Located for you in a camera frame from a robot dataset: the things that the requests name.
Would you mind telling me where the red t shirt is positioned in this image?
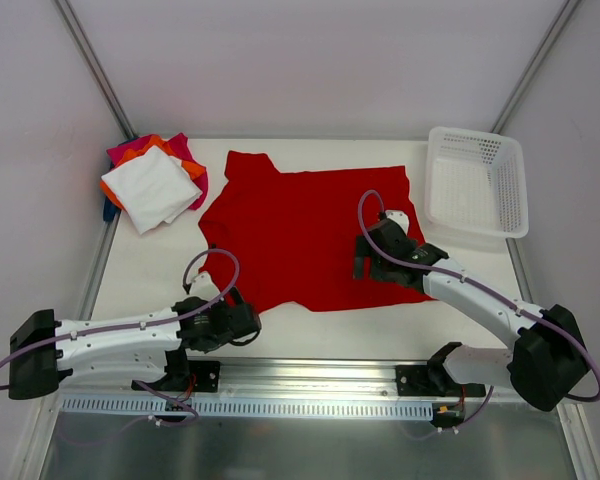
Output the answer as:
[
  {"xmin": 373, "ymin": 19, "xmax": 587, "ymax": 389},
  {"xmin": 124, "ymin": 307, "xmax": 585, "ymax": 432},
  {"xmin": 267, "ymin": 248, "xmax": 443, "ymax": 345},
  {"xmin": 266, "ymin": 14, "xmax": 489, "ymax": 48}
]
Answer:
[{"xmin": 199, "ymin": 151, "xmax": 428, "ymax": 313}]

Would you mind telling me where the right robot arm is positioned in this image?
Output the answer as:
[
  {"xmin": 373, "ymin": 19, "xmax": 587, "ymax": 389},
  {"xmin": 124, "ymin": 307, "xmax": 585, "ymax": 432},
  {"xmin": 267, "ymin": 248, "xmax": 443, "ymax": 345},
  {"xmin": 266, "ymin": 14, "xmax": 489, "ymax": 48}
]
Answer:
[{"xmin": 353, "ymin": 218, "xmax": 600, "ymax": 411}]

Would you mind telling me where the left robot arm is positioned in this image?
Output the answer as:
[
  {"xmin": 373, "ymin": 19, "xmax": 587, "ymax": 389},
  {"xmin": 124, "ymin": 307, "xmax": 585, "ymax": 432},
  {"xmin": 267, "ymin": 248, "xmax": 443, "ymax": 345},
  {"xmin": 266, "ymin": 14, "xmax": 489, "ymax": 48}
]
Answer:
[{"xmin": 8, "ymin": 288, "xmax": 262, "ymax": 400}]

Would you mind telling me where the white plastic basket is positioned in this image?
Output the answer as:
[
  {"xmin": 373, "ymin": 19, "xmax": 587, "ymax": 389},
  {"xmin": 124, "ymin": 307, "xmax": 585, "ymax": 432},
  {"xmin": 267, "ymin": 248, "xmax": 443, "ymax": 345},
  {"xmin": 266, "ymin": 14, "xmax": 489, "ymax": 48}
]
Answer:
[{"xmin": 424, "ymin": 126, "xmax": 529, "ymax": 239}]

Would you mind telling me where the orange folded t shirt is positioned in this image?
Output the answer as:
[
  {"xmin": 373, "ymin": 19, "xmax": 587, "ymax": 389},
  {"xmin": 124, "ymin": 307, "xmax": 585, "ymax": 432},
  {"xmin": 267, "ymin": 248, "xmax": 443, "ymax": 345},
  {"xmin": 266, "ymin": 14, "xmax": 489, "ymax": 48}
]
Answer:
[{"xmin": 98, "ymin": 135, "xmax": 206, "ymax": 211}]

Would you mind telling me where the white folded t shirt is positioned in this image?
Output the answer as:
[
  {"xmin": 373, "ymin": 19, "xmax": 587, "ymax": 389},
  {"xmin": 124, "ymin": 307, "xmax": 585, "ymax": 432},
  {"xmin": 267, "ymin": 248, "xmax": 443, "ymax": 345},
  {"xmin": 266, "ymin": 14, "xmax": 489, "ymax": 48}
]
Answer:
[{"xmin": 101, "ymin": 147, "xmax": 201, "ymax": 235}]

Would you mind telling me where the blue folded t shirt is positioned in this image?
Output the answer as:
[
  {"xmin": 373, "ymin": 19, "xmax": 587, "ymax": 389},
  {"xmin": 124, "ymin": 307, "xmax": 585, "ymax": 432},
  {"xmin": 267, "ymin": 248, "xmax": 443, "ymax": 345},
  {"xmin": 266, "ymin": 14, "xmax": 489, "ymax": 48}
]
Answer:
[{"xmin": 102, "ymin": 197, "xmax": 119, "ymax": 223}]

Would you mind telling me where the pink folded t shirt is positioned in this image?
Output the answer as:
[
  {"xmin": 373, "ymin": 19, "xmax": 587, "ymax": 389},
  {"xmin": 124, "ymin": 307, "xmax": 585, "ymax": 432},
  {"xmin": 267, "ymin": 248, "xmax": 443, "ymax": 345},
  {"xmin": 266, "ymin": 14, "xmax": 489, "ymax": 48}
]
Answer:
[{"xmin": 107, "ymin": 133, "xmax": 209, "ymax": 210}]

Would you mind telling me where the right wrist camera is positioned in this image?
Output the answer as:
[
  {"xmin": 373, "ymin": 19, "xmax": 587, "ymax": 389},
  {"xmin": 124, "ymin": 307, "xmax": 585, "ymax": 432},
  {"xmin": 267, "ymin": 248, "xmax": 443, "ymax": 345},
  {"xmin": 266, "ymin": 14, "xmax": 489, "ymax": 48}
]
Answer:
[{"xmin": 380, "ymin": 210, "xmax": 410, "ymax": 234}]

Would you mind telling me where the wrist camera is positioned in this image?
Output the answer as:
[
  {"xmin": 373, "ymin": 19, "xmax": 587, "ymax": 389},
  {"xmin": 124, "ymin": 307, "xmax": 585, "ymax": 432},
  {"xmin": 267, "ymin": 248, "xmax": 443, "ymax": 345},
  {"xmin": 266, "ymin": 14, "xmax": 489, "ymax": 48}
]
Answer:
[
  {"xmin": 188, "ymin": 272, "xmax": 220, "ymax": 301},
  {"xmin": 380, "ymin": 210, "xmax": 410, "ymax": 234}
]

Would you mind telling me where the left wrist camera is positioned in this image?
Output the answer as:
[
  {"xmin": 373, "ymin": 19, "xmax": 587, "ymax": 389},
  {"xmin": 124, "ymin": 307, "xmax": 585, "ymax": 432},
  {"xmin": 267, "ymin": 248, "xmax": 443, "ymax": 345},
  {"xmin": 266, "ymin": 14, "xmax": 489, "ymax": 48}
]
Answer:
[{"xmin": 188, "ymin": 272, "xmax": 220, "ymax": 301}]

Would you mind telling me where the aluminium mounting rail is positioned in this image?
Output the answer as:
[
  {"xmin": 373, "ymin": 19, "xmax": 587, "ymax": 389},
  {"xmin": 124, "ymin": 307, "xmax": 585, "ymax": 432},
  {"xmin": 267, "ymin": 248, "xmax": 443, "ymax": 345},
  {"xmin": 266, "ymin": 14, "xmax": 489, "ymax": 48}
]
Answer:
[{"xmin": 39, "ymin": 352, "xmax": 521, "ymax": 401}]

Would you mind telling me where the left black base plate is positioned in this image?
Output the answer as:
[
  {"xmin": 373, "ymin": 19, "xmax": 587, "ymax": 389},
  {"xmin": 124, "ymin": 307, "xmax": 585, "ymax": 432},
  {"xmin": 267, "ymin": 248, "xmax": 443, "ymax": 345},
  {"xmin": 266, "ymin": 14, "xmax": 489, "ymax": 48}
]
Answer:
[{"xmin": 146, "ymin": 360, "xmax": 221, "ymax": 393}]

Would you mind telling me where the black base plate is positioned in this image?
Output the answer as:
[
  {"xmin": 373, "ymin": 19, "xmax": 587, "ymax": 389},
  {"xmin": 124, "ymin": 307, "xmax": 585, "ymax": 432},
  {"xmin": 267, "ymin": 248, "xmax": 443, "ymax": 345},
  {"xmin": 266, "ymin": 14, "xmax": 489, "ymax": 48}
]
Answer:
[
  {"xmin": 395, "ymin": 364, "xmax": 487, "ymax": 398},
  {"xmin": 146, "ymin": 360, "xmax": 221, "ymax": 393}
]

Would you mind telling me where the white slotted cable duct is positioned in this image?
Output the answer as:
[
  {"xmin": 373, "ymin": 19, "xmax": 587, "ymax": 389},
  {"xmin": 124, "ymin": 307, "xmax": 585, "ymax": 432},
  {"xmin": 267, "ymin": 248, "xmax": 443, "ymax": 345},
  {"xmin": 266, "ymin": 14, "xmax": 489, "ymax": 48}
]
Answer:
[{"xmin": 61, "ymin": 394, "xmax": 434, "ymax": 422}]

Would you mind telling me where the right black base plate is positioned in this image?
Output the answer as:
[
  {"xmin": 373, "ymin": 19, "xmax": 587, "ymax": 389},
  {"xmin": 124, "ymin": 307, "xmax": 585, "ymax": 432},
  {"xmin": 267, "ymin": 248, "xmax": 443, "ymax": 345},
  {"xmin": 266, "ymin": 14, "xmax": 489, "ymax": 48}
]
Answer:
[{"xmin": 395, "ymin": 364, "xmax": 487, "ymax": 398}]

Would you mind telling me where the left metal frame post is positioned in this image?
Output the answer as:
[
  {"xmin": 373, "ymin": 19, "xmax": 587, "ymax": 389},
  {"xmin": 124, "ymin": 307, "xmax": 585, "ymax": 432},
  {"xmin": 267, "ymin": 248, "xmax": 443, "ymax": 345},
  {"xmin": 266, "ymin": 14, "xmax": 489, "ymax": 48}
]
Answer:
[{"xmin": 52, "ymin": 0, "xmax": 136, "ymax": 140}]

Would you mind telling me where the metal frame post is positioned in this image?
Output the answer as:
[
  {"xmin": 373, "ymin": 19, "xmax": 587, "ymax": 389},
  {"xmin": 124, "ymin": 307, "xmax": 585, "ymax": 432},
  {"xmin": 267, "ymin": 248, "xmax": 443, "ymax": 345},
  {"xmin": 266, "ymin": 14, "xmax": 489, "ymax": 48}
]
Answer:
[
  {"xmin": 52, "ymin": 0, "xmax": 136, "ymax": 140},
  {"xmin": 491, "ymin": 0, "xmax": 583, "ymax": 135}
]

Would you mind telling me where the right metal frame post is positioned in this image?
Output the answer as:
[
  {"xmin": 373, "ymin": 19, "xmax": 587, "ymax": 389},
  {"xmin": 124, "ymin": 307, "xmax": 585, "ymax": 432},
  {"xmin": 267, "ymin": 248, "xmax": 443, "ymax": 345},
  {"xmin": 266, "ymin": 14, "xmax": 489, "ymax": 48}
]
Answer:
[{"xmin": 491, "ymin": 0, "xmax": 583, "ymax": 135}]

